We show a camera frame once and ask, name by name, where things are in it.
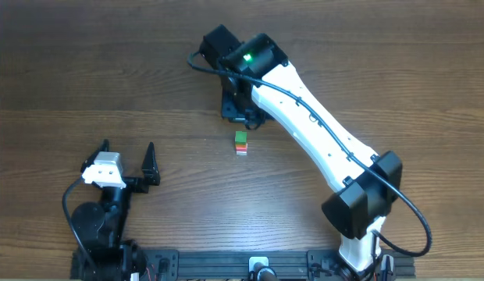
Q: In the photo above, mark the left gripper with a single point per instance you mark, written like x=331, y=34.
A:
x=138, y=183

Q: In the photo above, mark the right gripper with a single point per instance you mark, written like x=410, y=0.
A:
x=230, y=107

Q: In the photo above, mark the green cube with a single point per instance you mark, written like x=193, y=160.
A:
x=240, y=137

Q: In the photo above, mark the red cube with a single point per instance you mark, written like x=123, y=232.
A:
x=242, y=149

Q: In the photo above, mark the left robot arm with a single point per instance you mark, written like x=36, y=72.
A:
x=105, y=222

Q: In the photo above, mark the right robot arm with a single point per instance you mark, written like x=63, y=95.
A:
x=304, y=117

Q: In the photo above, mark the orange cube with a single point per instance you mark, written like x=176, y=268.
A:
x=242, y=145

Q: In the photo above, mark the white cube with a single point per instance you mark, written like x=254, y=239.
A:
x=242, y=153

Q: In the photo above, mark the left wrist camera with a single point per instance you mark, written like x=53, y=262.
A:
x=105, y=171

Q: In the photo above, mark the mounting rail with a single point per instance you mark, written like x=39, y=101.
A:
x=211, y=265

